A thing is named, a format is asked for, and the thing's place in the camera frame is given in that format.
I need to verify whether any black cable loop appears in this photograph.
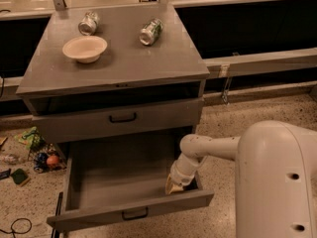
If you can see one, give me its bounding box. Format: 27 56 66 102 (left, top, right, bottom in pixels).
0 217 34 238

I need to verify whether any clear plastic bottle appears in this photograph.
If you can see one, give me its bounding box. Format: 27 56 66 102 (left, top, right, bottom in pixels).
0 155 25 165

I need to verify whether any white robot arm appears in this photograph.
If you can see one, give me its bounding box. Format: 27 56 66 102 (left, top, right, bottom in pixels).
165 121 317 238

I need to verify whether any orange fruit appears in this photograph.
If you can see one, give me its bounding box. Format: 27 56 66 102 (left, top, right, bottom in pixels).
47 155 59 170

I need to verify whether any black bar on floor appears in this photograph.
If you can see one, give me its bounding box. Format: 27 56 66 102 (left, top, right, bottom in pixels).
51 192 63 238

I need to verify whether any grey top drawer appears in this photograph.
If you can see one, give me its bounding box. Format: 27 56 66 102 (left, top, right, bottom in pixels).
33 98 203 143

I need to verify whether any grey drawer cabinet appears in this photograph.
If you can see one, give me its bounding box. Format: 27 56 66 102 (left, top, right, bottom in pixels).
17 4 209 154

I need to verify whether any silver can lying left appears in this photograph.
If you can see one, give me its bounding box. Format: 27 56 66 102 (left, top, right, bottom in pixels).
78 11 100 36

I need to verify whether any green yellow sponge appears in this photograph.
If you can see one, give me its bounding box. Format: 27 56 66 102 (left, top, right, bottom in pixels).
11 169 31 186

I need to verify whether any grey drawer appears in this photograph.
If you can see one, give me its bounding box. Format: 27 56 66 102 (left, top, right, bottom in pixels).
46 128 215 234
33 98 203 143

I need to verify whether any dark small packet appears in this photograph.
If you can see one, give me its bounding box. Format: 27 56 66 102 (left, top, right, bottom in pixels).
0 169 11 180

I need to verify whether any green soda can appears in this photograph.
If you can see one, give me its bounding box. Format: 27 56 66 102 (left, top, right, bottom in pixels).
139 18 163 46

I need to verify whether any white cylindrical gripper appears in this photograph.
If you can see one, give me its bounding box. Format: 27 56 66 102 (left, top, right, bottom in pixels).
165 154 206 195

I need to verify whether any green chip bag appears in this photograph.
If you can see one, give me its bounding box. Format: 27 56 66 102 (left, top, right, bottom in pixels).
15 127 46 151

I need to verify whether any blue soda can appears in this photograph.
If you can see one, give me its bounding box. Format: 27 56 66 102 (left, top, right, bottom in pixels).
34 153 49 174

